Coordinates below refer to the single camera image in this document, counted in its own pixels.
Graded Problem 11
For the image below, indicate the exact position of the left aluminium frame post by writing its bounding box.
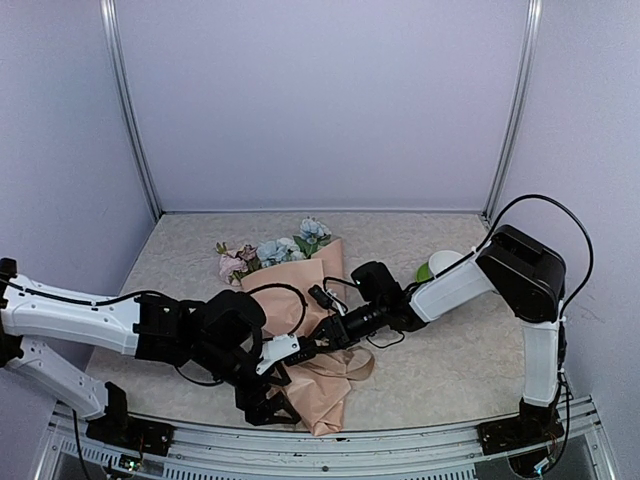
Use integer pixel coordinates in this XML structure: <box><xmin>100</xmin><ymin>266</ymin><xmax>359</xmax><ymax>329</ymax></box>
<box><xmin>100</xmin><ymin>0</ymin><xmax>163</xmax><ymax>223</ymax></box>

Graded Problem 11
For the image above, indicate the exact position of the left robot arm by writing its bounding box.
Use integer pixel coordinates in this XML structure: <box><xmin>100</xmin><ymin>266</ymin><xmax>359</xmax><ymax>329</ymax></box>
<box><xmin>1</xmin><ymin>258</ymin><xmax>300</xmax><ymax>445</ymax></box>

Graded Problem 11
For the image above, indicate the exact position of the front aluminium rail base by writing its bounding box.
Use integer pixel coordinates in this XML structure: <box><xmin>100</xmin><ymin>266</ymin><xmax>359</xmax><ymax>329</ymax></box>
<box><xmin>34</xmin><ymin>394</ymin><xmax>616</xmax><ymax>480</ymax></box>

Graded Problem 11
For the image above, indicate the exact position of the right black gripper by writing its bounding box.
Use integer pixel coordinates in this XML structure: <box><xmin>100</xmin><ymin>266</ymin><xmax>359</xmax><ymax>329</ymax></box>
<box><xmin>304</xmin><ymin>299</ymin><xmax>387</xmax><ymax>350</ymax></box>

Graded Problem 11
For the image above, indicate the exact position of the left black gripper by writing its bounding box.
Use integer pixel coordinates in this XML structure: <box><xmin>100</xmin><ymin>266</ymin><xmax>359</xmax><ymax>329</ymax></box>
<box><xmin>193</xmin><ymin>336</ymin><xmax>301</xmax><ymax>426</ymax></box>

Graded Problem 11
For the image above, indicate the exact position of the pink rose stem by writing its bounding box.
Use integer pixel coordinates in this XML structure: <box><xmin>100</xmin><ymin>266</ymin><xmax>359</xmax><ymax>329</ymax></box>
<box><xmin>216</xmin><ymin>242</ymin><xmax>261</xmax><ymax>287</ymax></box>

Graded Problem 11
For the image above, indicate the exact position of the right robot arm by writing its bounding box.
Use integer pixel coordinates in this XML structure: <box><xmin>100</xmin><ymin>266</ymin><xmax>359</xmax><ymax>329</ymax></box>
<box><xmin>316</xmin><ymin>225</ymin><xmax>566</xmax><ymax>444</ymax></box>

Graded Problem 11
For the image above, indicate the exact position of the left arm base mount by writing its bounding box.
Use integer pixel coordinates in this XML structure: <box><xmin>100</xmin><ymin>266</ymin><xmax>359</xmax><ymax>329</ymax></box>
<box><xmin>86</xmin><ymin>382</ymin><xmax>175</xmax><ymax>457</ymax></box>

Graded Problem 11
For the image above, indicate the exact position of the white ceramic bowl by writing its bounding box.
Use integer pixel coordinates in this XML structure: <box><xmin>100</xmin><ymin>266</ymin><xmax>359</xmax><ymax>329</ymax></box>
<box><xmin>428</xmin><ymin>250</ymin><xmax>464</xmax><ymax>277</ymax></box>

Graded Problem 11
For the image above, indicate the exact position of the pink wrapping paper sheet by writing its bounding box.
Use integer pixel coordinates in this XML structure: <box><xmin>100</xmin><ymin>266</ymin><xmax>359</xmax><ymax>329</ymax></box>
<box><xmin>239</xmin><ymin>237</ymin><xmax>376</xmax><ymax>437</ymax></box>

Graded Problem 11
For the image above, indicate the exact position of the aluminium frame post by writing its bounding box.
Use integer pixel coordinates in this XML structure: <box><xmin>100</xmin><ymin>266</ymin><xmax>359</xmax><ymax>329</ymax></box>
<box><xmin>100</xmin><ymin>0</ymin><xmax>163</xmax><ymax>223</ymax></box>
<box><xmin>482</xmin><ymin>0</ymin><xmax>543</xmax><ymax>224</ymax></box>

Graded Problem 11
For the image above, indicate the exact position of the right aluminium frame post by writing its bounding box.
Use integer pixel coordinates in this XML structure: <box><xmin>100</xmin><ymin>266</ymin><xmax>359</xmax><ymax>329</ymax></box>
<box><xmin>482</xmin><ymin>0</ymin><xmax>543</xmax><ymax>224</ymax></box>

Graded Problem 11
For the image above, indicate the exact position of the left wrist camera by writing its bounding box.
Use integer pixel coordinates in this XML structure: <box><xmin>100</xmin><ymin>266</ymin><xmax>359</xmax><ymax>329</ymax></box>
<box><xmin>256</xmin><ymin>334</ymin><xmax>318</xmax><ymax>376</ymax></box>

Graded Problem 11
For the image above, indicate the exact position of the green plate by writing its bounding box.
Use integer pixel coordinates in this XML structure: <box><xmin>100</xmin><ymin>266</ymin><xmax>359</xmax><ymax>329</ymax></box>
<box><xmin>415</xmin><ymin>263</ymin><xmax>432</xmax><ymax>283</ymax></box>

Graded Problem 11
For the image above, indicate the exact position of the tan ribbon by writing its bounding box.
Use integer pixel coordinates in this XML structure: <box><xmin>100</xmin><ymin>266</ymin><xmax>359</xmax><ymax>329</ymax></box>
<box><xmin>302</xmin><ymin>347</ymin><xmax>375</xmax><ymax>381</ymax></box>

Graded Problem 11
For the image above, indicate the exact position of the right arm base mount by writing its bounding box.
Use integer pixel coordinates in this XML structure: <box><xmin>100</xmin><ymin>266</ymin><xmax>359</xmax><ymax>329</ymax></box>
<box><xmin>477</xmin><ymin>399</ymin><xmax>564</xmax><ymax>455</ymax></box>

